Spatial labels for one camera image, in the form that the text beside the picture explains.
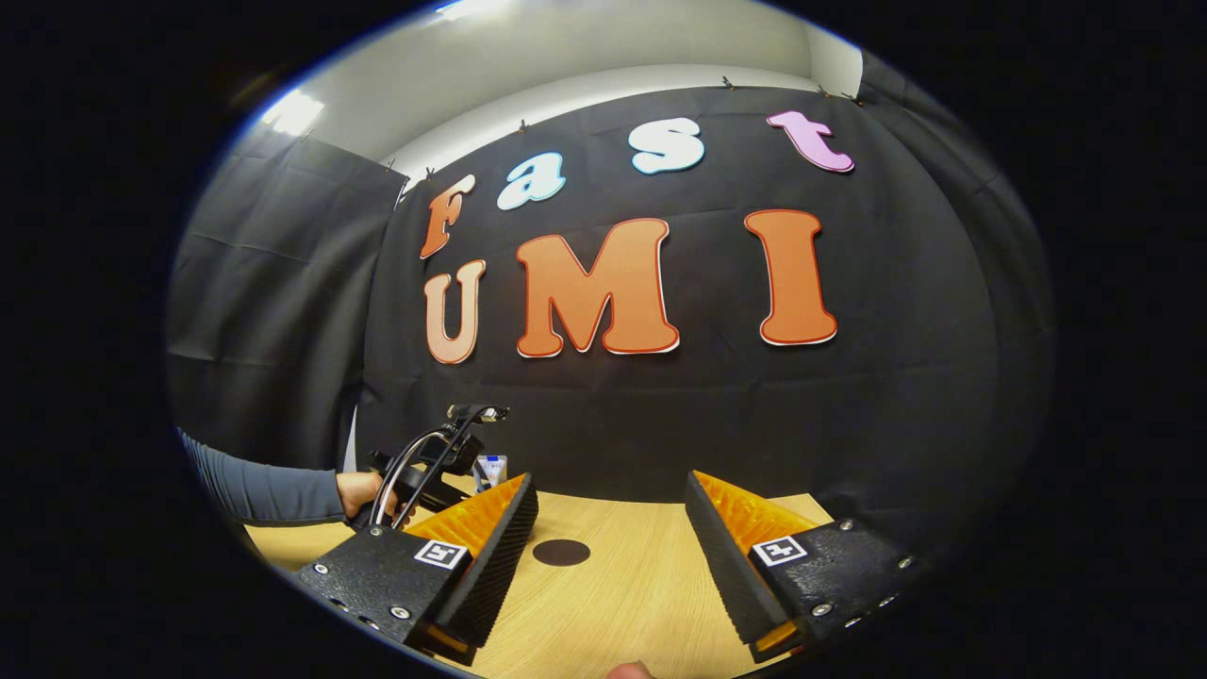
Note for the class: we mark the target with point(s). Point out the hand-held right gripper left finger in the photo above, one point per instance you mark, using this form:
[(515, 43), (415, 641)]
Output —
[(495, 566)]

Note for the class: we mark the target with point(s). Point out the white toothpaste tube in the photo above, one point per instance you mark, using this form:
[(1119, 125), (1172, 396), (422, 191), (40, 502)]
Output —
[(491, 469)]

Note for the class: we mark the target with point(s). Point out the ceiling light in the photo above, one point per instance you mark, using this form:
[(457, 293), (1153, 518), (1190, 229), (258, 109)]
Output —
[(292, 111)]

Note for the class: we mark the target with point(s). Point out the dark side curtain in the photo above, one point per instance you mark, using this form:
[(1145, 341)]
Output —
[(273, 302), (990, 264)]

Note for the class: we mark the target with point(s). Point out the wooden desktop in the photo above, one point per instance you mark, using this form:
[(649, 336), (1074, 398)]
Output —
[(613, 604)]

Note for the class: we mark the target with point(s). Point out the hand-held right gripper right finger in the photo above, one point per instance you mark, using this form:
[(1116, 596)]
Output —
[(726, 566)]

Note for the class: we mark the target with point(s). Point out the dark brown round coaster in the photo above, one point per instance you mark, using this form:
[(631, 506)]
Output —
[(561, 553)]

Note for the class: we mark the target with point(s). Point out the black backdrop cloth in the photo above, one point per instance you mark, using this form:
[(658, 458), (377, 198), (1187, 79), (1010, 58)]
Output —
[(660, 415)]

